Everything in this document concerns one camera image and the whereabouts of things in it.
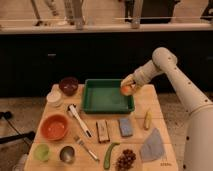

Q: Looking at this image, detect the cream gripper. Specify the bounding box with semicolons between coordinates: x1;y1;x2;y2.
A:
120;74;141;91

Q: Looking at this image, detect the small orange apple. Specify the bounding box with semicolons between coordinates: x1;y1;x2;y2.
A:
121;86;132;96

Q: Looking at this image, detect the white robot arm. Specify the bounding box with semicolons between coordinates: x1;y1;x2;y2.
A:
120;47;213;171

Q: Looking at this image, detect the white paper cup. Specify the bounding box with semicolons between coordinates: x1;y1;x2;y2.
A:
46;90;62;107

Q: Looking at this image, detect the small metal cup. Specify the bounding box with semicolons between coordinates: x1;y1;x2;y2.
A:
59;146;75;164

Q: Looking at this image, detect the light green cup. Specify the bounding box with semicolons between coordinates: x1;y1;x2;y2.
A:
34;144;50;162

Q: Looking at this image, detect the green plastic tray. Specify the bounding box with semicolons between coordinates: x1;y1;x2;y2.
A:
81;79;135;114

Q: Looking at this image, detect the blue sponge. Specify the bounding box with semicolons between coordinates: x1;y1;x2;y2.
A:
118;118;133;137

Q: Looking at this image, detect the brown wooden block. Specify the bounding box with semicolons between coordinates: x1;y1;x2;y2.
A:
96;120;110;143

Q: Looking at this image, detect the dark red bowl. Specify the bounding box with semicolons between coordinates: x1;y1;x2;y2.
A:
59;77;78;96

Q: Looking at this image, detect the grey blue folded cloth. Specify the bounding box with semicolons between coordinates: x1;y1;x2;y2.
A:
140;128;165;162

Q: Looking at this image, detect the bunch of dark grapes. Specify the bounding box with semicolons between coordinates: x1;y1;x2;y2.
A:
116;149;136;171

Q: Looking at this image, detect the green cucumber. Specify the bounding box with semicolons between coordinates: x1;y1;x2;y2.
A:
103;142;120;170

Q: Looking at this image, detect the silver metal fork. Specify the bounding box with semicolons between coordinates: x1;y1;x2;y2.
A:
74;136;100;162

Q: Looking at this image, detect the orange plastic bowl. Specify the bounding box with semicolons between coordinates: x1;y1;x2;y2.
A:
40;114;68;141

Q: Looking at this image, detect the black tripod stand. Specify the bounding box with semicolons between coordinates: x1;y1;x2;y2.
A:
0;111;35;144

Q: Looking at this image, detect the white handled kitchen tool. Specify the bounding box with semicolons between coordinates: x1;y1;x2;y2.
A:
68;104;92;138

